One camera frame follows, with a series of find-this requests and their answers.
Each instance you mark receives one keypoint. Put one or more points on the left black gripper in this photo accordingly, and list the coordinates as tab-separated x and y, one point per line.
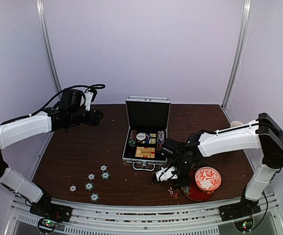
94	119

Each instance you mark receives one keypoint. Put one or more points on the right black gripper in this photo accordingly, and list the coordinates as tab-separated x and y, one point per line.
185	182

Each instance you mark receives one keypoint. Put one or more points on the yellow big blind button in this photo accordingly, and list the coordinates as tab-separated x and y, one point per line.
146	152

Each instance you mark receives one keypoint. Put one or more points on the red playing card box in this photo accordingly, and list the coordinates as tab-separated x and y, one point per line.
139	155

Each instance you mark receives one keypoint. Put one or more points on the aluminium poker case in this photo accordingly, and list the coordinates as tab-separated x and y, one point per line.
147	131

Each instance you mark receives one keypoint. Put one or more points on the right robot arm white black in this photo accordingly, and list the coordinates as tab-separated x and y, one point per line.
263	133

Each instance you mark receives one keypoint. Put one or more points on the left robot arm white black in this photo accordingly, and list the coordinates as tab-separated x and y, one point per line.
73	109

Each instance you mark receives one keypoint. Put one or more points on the red floral plate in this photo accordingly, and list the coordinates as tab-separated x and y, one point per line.
193	192

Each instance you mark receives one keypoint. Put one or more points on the orange white patterned bowl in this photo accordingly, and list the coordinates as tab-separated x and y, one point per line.
208	179

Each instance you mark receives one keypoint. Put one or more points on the black orange chip row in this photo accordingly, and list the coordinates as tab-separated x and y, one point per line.
133	135

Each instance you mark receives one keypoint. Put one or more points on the green chip stack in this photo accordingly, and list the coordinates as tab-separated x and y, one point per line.
132	143

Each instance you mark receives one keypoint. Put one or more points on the white dealer button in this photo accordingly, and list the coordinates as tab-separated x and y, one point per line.
141	137

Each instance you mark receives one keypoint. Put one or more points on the black orange poker chip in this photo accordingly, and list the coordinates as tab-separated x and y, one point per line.
91	177
73	188
103	168

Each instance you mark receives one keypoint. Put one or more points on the green poker chip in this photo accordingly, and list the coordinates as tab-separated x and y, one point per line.
94	197
105	175
89	186

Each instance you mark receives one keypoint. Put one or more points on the white patterned mug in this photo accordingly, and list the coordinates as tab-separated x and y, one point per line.
235	124

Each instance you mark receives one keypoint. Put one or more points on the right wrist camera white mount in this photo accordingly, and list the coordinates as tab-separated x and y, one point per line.
165	174

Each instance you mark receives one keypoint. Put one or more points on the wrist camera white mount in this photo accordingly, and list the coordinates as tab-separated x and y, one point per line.
165	174
89	98

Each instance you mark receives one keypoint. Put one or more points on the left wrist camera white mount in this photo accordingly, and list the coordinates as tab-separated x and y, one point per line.
89	98

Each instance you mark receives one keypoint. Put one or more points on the front aluminium rail base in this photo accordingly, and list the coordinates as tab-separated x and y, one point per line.
190	219

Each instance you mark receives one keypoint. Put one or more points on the left aluminium frame post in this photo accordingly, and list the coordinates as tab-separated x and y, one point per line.
45	34

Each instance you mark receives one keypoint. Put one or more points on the aluminium frame post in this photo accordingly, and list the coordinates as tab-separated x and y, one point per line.
241	43
45	34

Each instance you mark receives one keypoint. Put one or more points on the right aluminium frame post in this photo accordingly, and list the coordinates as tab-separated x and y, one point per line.
241	43

